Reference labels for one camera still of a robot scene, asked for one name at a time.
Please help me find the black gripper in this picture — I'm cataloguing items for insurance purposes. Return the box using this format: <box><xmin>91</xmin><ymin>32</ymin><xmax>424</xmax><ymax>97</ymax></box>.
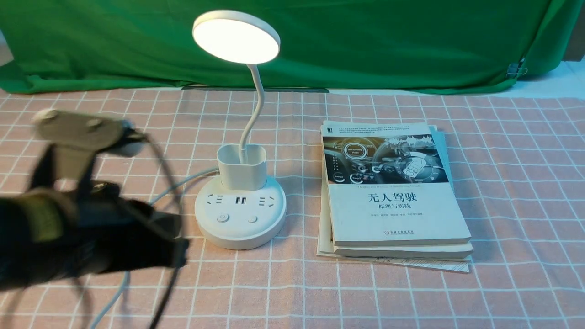
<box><xmin>60</xmin><ymin>181</ymin><xmax>190</xmax><ymax>274</ymax></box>

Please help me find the white desk lamp with sockets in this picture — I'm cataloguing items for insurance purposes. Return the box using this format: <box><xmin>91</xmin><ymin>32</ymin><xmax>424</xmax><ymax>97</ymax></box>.
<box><xmin>192</xmin><ymin>9</ymin><xmax>287</xmax><ymax>250</ymax></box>

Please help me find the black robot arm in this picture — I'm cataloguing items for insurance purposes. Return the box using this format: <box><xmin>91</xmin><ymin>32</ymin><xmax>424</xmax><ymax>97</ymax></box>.
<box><xmin>0</xmin><ymin>181</ymin><xmax>189</xmax><ymax>291</ymax></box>

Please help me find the green backdrop cloth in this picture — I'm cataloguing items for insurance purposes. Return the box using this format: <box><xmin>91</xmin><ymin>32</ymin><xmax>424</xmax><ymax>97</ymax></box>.
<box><xmin>0</xmin><ymin>0</ymin><xmax>583</xmax><ymax>95</ymax></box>

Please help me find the bottom thin booklet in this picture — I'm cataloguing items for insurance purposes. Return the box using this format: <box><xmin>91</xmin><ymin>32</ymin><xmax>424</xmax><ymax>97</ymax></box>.
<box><xmin>317</xmin><ymin>126</ymin><xmax>471</xmax><ymax>274</ymax></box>

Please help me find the top book with car cover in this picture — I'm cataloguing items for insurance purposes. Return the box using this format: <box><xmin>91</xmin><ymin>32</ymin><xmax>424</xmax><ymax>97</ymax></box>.
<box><xmin>321</xmin><ymin>121</ymin><xmax>472</xmax><ymax>248</ymax></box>

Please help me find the pink checkered tablecloth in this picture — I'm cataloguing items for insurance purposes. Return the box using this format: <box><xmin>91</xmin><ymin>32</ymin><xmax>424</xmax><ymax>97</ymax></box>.
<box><xmin>0</xmin><ymin>90</ymin><xmax>585</xmax><ymax>329</ymax></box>

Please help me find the metal binder clip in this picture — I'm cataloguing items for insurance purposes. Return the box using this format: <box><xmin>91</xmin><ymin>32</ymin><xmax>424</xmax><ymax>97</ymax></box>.
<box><xmin>505</xmin><ymin>58</ymin><xmax>528</xmax><ymax>80</ymax></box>

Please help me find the white lamp power cable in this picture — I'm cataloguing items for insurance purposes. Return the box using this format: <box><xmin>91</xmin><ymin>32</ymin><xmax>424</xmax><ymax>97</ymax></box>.
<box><xmin>90</xmin><ymin>167</ymin><xmax>220</xmax><ymax>329</ymax></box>

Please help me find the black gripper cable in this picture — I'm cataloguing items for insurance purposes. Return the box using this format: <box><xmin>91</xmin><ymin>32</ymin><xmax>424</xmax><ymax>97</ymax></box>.
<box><xmin>128</xmin><ymin>130</ymin><xmax>189</xmax><ymax>329</ymax></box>

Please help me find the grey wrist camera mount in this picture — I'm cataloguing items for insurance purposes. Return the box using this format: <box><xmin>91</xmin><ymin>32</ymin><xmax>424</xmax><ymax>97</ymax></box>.
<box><xmin>29</xmin><ymin>108</ymin><xmax>148</xmax><ymax>198</ymax></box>

